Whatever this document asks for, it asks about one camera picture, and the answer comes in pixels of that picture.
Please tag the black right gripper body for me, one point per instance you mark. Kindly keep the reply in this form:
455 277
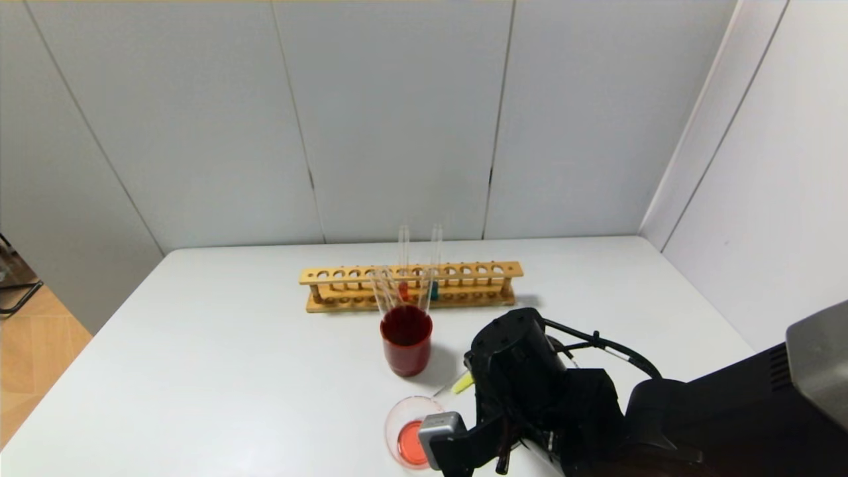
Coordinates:
497 424

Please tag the dark red plastic cup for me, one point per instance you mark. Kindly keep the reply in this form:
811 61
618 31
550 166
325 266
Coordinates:
405 351

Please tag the clear glass beaker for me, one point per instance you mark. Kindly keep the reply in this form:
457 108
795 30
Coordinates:
404 440

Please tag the test tube with orange pigment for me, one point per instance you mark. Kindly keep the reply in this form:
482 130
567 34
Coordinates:
403 291

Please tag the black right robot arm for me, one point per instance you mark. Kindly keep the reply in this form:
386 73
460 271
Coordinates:
695 430

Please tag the wooden test tube rack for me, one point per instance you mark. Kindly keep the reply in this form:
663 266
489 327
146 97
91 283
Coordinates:
344 305

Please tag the test tube with yellow pigment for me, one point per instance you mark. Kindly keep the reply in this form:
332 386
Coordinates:
462 383

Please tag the black metal chair frame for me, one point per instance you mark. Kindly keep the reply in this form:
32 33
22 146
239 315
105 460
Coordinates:
20 291

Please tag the empty glass test tube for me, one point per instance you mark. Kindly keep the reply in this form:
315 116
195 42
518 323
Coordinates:
427 295
379 291

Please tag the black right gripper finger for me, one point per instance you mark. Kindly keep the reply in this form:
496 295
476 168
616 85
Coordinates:
476 371

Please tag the test tube with blue pigment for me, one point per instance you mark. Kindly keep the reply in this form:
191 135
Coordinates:
434 290

